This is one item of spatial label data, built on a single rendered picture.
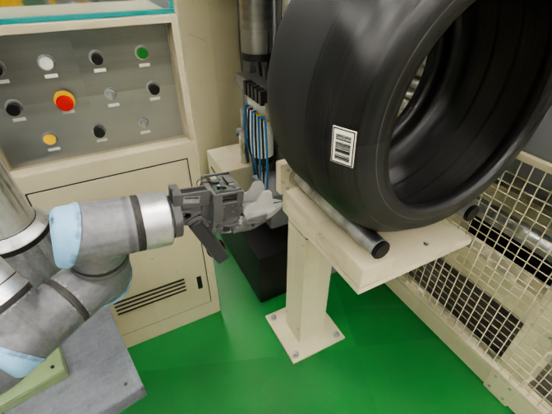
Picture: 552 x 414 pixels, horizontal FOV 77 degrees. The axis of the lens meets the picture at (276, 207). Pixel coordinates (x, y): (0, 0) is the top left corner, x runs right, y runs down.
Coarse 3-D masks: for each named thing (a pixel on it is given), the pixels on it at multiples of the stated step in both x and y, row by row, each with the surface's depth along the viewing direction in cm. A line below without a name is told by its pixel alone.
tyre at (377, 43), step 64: (320, 0) 54; (384, 0) 46; (448, 0) 46; (512, 0) 72; (320, 64) 52; (384, 64) 47; (448, 64) 90; (512, 64) 79; (320, 128) 55; (384, 128) 52; (448, 128) 93; (512, 128) 80; (320, 192) 68; (384, 192) 61; (448, 192) 85
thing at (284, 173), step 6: (276, 162) 95; (282, 162) 94; (276, 168) 96; (282, 168) 94; (288, 168) 94; (276, 174) 97; (282, 174) 95; (288, 174) 96; (276, 180) 98; (282, 180) 96; (288, 180) 97; (276, 186) 99; (282, 186) 97; (288, 186) 98; (294, 186) 100; (282, 192) 98
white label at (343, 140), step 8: (336, 128) 52; (344, 128) 51; (336, 136) 53; (344, 136) 52; (352, 136) 51; (336, 144) 54; (344, 144) 52; (352, 144) 52; (336, 152) 54; (344, 152) 53; (352, 152) 52; (336, 160) 55; (344, 160) 54; (352, 160) 53
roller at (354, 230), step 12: (300, 180) 94; (312, 192) 89; (324, 204) 85; (336, 216) 82; (348, 228) 78; (360, 228) 76; (360, 240) 76; (372, 240) 73; (384, 240) 73; (372, 252) 73; (384, 252) 74
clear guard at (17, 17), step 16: (0, 0) 79; (16, 0) 80; (32, 0) 82; (48, 0) 83; (64, 0) 84; (80, 0) 86; (96, 0) 87; (112, 0) 89; (128, 0) 90; (144, 0) 92; (160, 0) 93; (0, 16) 81; (16, 16) 82; (32, 16) 83; (48, 16) 84; (64, 16) 85; (80, 16) 87; (96, 16) 88; (112, 16) 90
